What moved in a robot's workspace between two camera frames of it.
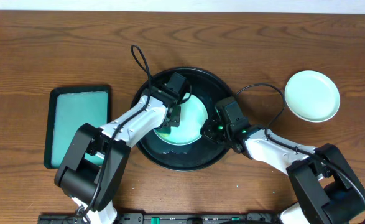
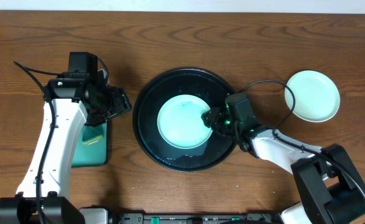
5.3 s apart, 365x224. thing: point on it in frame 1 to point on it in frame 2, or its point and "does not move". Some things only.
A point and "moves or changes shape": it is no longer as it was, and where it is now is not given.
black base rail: [165, 218] does not move
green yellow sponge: [165, 130] moves or changes shape
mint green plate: [312, 96] does not move
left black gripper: [175, 116] to [114, 106]
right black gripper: [212, 131] to [217, 119]
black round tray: [198, 155] does not move
